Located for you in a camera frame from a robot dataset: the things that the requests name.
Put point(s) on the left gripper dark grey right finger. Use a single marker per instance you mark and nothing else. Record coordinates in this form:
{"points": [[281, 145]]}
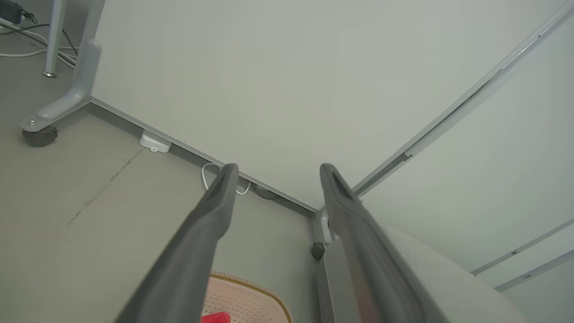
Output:
{"points": [[381, 278]]}

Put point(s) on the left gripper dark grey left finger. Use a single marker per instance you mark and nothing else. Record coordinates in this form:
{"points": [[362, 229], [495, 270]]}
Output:
{"points": [[188, 260]]}

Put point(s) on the red and white cloth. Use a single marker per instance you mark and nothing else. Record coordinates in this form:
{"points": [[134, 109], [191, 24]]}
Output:
{"points": [[217, 318]]}

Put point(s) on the grey fabric sofa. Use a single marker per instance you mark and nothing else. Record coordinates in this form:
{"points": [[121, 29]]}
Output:
{"points": [[453, 282]]}

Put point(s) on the small black caster wheel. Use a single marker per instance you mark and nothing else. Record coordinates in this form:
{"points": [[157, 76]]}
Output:
{"points": [[317, 250]]}

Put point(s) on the cream woven laundry basket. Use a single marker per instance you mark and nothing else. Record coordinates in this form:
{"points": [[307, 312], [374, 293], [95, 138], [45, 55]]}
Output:
{"points": [[251, 300]]}

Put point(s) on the grey partition leg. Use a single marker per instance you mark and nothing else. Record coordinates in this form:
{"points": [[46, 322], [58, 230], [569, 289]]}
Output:
{"points": [[85, 67], [323, 224]]}

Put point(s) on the dark grey round object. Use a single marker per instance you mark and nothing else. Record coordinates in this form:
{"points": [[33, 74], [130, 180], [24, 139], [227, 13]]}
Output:
{"points": [[265, 193]]}

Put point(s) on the white power adapter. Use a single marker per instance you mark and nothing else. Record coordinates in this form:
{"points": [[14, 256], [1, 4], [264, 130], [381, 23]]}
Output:
{"points": [[154, 142]]}

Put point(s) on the white partition panel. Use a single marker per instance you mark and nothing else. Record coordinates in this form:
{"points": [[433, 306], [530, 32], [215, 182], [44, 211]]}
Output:
{"points": [[278, 89], [493, 179]]}

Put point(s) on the grey table leg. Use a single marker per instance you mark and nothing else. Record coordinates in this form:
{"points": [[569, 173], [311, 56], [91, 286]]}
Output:
{"points": [[54, 40]]}

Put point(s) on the black power brick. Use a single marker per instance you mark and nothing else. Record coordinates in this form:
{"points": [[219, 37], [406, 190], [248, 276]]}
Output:
{"points": [[10, 11]]}

